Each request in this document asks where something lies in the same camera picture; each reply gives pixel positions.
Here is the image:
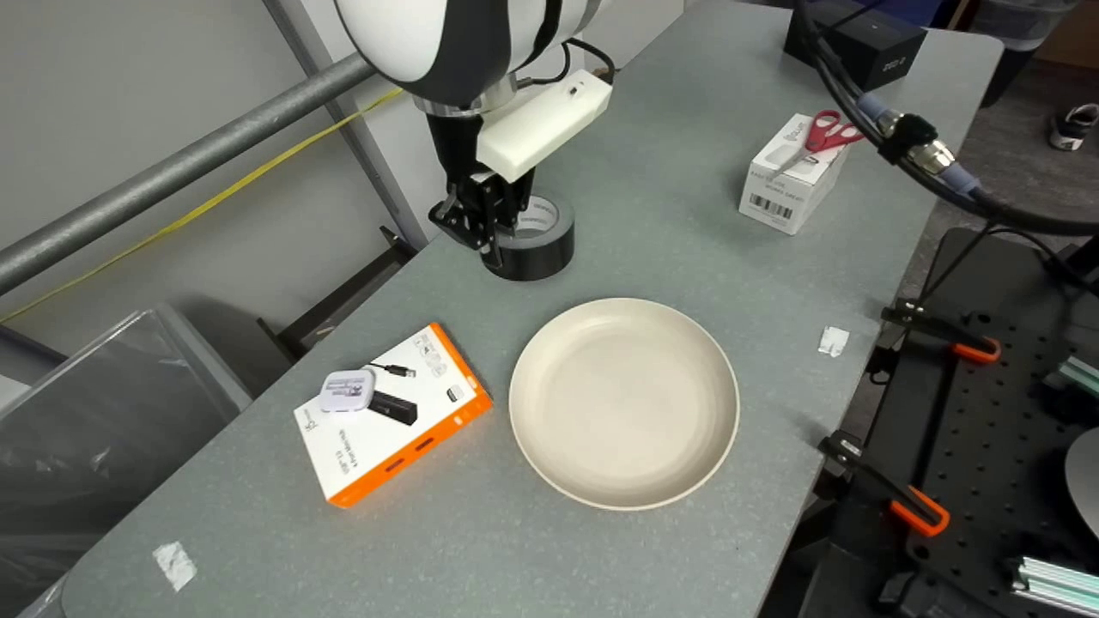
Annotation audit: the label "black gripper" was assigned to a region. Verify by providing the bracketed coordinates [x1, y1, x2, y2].
[426, 103, 541, 257]

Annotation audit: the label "black masking tape roll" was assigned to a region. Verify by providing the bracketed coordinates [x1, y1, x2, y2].
[477, 191, 576, 285]

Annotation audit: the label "cream white round plate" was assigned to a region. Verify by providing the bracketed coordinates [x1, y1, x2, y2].
[504, 294, 747, 517]

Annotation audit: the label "crumpled white tape piece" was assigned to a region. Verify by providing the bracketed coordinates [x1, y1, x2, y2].
[814, 322, 857, 361]

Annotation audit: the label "flat white tape label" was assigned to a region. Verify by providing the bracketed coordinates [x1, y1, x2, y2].
[150, 538, 201, 598]

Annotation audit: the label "black metal stand foot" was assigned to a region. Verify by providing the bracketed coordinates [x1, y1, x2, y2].
[274, 224, 423, 361]

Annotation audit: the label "orange white product box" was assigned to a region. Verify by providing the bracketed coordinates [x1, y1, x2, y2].
[294, 320, 497, 513]

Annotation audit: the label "small white cardboard box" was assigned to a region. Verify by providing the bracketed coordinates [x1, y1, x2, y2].
[734, 109, 851, 241]

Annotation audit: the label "grey metal pipe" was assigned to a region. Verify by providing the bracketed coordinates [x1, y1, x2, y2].
[0, 51, 382, 300]

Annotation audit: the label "black perforated base board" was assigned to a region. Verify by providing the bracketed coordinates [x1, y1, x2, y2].
[787, 224, 1099, 618]

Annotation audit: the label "silver aluminium extrusion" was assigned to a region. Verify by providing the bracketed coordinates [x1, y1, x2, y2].
[1008, 552, 1099, 618]

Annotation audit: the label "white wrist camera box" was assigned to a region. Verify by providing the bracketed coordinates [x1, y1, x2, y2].
[473, 70, 620, 187]

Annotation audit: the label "grey vertical metal post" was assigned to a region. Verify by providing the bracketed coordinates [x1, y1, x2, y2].
[260, 0, 437, 252]

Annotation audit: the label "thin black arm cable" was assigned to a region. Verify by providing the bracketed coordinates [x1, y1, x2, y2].
[510, 36, 623, 94]

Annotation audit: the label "thin yellow cable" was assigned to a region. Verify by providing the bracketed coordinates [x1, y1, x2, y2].
[0, 83, 410, 328]

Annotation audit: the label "red handled scissors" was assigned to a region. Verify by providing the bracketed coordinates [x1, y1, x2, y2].
[766, 107, 865, 182]

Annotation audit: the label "black camera packaging box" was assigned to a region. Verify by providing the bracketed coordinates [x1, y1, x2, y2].
[779, 4, 936, 95]

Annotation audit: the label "thick black cable bundle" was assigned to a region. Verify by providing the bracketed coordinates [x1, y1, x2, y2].
[795, 0, 1099, 241]

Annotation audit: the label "black clamp orange handle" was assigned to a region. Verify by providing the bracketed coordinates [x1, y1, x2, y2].
[881, 294, 1008, 370]
[817, 428, 954, 544]

